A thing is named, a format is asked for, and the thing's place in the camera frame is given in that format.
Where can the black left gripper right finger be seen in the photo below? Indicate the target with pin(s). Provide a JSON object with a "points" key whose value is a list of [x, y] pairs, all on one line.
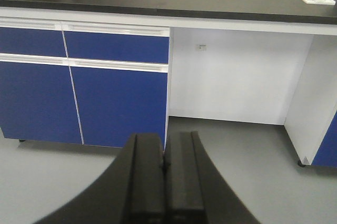
{"points": [[196, 192]]}

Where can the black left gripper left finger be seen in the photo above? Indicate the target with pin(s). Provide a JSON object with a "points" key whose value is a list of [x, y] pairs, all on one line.
{"points": [[130, 190]]}

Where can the blue white lab cabinet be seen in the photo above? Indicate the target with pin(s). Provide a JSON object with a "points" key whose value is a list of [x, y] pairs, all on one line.
{"points": [[94, 79]]}

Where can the blue cabinet at right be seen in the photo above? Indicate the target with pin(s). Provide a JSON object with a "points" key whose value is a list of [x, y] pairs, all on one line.
{"points": [[326, 154]]}

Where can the small white wall label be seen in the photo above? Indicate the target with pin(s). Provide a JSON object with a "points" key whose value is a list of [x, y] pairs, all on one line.
{"points": [[202, 47]]}

